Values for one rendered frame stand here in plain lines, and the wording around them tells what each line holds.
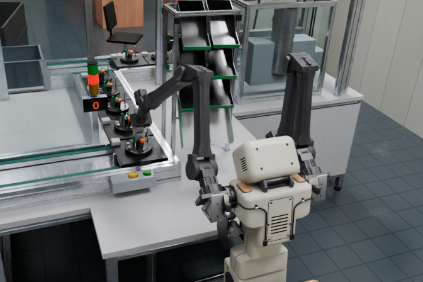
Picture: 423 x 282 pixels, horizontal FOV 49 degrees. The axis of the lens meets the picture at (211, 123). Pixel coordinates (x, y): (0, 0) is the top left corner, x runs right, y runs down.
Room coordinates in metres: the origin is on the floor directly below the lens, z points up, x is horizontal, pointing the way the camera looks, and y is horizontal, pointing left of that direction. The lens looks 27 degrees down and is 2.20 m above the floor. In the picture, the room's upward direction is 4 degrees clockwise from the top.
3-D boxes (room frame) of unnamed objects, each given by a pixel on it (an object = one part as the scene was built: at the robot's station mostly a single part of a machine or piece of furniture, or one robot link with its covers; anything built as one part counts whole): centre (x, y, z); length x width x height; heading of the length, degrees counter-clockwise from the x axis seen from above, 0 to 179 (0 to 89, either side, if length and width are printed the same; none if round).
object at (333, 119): (3.36, -0.49, 0.43); 1.11 x 0.68 x 0.86; 114
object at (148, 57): (3.51, 0.44, 1.01); 0.24 x 0.24 x 0.13; 24
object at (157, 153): (2.08, 0.36, 0.96); 0.24 x 0.24 x 0.02; 24
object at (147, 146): (2.08, 0.36, 0.98); 0.14 x 0.14 x 0.02
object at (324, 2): (3.31, -0.40, 1.21); 0.69 x 0.46 x 0.69; 114
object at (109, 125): (2.31, 0.47, 1.01); 0.24 x 0.24 x 0.13; 24
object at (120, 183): (1.85, 0.35, 0.93); 0.21 x 0.07 x 0.06; 114
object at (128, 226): (1.93, 0.13, 0.84); 0.90 x 0.70 x 0.03; 113
